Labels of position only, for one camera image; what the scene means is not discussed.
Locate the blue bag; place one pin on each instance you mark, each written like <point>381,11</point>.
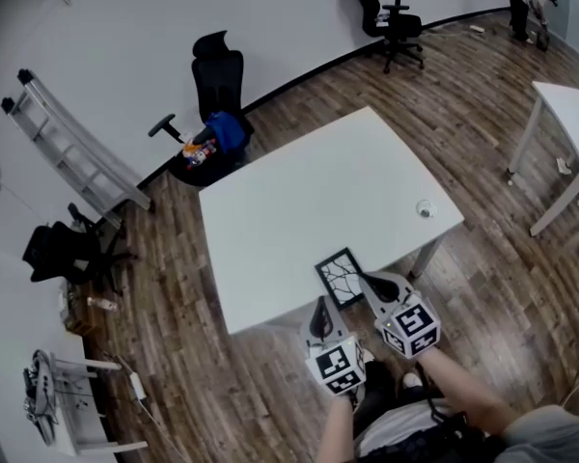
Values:
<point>227,130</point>

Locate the person's dark trousers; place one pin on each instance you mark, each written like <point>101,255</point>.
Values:
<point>381,393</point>

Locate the aluminium ladder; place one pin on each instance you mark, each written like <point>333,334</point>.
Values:
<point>77,147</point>

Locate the red drink bottle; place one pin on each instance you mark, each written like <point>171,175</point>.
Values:
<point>203,155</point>

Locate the small dark floor bag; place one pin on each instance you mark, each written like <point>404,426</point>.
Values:
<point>543,39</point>

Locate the black chest harness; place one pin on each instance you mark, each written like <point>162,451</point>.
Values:
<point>444,432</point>

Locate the white side table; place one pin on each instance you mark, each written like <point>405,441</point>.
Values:
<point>77,405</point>

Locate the white power strip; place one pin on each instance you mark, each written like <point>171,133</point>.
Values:
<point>477,29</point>
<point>137,386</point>

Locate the person's light shirt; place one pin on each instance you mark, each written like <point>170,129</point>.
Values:
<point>545,437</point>

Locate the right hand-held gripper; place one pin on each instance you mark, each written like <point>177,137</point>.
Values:
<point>410,328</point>

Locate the black office chair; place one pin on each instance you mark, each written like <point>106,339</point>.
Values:
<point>400,24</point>
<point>218,75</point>
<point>63,253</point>

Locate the person's right forearm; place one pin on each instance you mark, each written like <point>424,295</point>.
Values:
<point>463,398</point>

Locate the person's white shoe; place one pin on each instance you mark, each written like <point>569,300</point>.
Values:
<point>368,356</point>
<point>411,380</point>

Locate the person's left forearm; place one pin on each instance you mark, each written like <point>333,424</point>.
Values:
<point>335,432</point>

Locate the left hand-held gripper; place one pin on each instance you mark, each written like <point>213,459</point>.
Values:
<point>337,367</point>

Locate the brown cardboard box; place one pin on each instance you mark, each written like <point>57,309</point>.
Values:
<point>79,314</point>

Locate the orange snack packet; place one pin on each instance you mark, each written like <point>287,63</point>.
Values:
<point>191,147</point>

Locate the white work table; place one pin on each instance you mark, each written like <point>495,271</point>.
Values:
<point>318,186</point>

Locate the black framed picture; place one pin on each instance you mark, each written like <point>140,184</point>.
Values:
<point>340,278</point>

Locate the crumpled white paper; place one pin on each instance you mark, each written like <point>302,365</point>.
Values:
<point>563,166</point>

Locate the white office table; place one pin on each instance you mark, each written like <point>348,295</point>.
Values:
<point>571,114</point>

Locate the clear plastic bottle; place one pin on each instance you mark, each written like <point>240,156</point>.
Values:
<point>102,304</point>

